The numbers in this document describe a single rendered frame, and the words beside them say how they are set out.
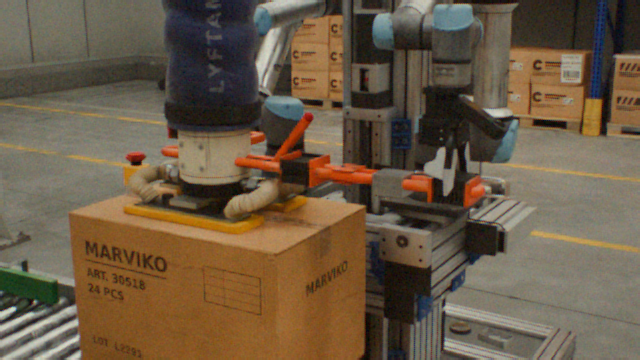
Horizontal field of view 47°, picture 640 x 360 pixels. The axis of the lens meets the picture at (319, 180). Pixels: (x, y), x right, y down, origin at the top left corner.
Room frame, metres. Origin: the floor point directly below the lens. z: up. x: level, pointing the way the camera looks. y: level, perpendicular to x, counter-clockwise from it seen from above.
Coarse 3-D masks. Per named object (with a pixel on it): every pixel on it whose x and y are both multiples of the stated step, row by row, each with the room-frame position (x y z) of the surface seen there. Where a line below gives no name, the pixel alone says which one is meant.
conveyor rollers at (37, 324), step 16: (0, 304) 2.38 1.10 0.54; (16, 304) 2.36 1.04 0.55; (32, 304) 2.39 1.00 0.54; (48, 304) 2.36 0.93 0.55; (64, 304) 2.39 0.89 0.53; (0, 320) 2.27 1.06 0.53; (16, 320) 2.23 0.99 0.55; (32, 320) 2.27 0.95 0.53; (48, 320) 2.23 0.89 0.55; (64, 320) 2.27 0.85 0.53; (0, 336) 2.16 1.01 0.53; (16, 336) 2.12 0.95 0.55; (32, 336) 2.16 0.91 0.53; (48, 336) 2.12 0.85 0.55; (64, 336) 2.16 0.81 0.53; (0, 352) 2.05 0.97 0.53; (16, 352) 2.01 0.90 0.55; (32, 352) 2.05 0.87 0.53; (48, 352) 2.01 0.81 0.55; (64, 352) 2.04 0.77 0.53
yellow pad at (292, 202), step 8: (176, 192) 1.85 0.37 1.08; (248, 192) 1.79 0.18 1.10; (280, 200) 1.72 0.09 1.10; (288, 200) 1.73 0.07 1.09; (296, 200) 1.73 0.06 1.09; (304, 200) 1.75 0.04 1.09; (264, 208) 1.71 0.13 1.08; (272, 208) 1.70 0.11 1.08; (280, 208) 1.69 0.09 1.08; (288, 208) 1.69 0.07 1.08; (296, 208) 1.73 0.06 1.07
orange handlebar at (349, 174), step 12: (252, 132) 1.99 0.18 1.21; (252, 144) 1.92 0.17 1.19; (168, 156) 1.77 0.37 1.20; (252, 156) 1.69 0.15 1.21; (264, 156) 1.68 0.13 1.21; (264, 168) 1.62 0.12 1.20; (276, 168) 1.61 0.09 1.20; (324, 168) 1.56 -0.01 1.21; (336, 168) 1.54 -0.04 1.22; (348, 168) 1.54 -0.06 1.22; (360, 168) 1.54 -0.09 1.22; (336, 180) 1.54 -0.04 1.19; (348, 180) 1.52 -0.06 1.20; (360, 180) 1.50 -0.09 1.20; (408, 180) 1.45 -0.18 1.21; (420, 180) 1.48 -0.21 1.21; (480, 192) 1.39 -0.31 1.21
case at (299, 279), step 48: (96, 240) 1.66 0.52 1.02; (144, 240) 1.58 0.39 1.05; (192, 240) 1.51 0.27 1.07; (240, 240) 1.48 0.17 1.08; (288, 240) 1.48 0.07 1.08; (336, 240) 1.62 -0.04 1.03; (96, 288) 1.66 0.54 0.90; (144, 288) 1.59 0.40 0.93; (192, 288) 1.52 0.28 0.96; (240, 288) 1.45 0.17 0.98; (288, 288) 1.44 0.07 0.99; (336, 288) 1.62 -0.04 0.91; (96, 336) 1.67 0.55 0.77; (144, 336) 1.59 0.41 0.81; (192, 336) 1.52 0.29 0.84; (240, 336) 1.45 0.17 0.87; (288, 336) 1.43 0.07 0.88; (336, 336) 1.61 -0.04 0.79
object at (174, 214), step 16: (128, 208) 1.68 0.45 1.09; (144, 208) 1.67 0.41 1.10; (160, 208) 1.65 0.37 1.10; (176, 208) 1.65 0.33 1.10; (208, 208) 1.65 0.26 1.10; (192, 224) 1.58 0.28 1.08; (208, 224) 1.56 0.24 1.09; (224, 224) 1.54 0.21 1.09; (240, 224) 1.54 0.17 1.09; (256, 224) 1.58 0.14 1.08
